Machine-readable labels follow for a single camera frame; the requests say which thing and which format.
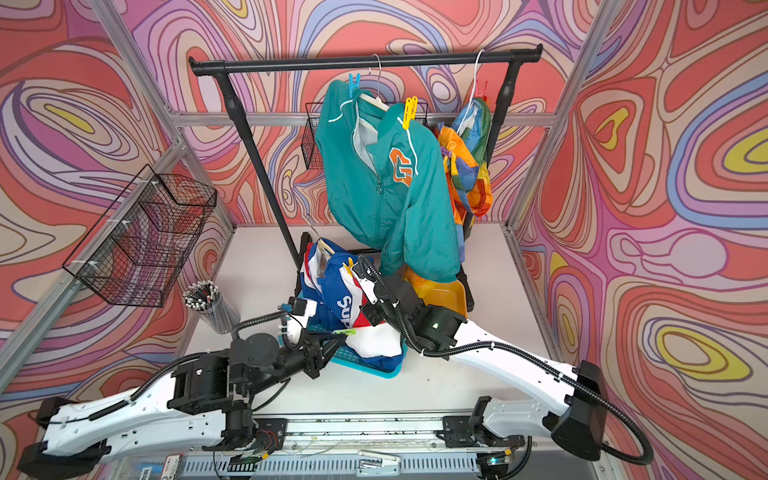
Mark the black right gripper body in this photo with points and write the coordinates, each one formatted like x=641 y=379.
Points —
x=396 y=323

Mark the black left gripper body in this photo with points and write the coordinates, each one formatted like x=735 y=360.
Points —
x=292 y=363

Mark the green clothespin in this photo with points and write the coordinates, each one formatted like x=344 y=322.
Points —
x=346 y=332

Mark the blue white red jacket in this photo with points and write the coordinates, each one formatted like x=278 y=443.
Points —
x=340 y=302

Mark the wooden hanger gold hook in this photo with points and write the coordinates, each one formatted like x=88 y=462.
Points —
x=323 y=246

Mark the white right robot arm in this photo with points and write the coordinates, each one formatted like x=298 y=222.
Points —
x=569 y=406

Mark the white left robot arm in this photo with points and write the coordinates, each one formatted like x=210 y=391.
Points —
x=199 y=401

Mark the silver hook hanger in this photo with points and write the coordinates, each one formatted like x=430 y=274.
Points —
x=376 y=78

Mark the teal plastic basket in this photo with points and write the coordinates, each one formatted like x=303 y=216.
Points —
x=379 y=366

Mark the yellow plastic tray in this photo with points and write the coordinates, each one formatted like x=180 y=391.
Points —
x=449 y=295

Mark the teal green jacket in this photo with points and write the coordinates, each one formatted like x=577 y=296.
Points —
x=386 y=183

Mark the cup of pencils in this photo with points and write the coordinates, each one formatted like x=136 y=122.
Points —
x=205 y=298

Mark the multicolour patchwork jacket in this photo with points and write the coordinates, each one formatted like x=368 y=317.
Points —
x=464 y=147

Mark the blue clothespin on teal jacket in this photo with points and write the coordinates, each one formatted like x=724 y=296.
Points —
x=353 y=84

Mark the black clothes rack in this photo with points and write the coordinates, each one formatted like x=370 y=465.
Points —
x=220 y=70

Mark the small black wire basket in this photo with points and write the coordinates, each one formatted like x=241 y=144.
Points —
x=311 y=153

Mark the white wire hanger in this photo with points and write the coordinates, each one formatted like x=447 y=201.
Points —
x=474 y=78

